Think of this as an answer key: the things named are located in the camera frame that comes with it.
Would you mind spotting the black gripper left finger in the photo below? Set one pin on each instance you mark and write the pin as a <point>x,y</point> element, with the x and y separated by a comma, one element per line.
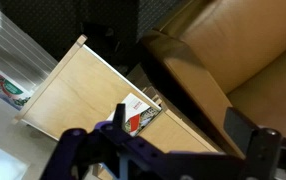
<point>120,116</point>

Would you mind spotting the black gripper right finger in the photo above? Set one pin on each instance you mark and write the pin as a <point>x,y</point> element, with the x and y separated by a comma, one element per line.
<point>241,130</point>

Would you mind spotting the open top wooden drawer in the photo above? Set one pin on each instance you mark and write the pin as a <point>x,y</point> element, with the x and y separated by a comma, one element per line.
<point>81,91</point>

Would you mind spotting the white red brochure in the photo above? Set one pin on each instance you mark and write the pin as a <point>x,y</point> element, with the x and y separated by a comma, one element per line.
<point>138,114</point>

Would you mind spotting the light wood nightstand cabinet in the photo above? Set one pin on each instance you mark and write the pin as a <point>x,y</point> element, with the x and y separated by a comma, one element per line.
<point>170,130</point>

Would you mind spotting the brown leather armchair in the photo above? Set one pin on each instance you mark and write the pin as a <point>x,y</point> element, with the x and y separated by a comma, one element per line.
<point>209,55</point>

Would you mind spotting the white wall radiator heater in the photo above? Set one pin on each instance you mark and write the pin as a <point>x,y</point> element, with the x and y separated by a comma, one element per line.
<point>22,59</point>

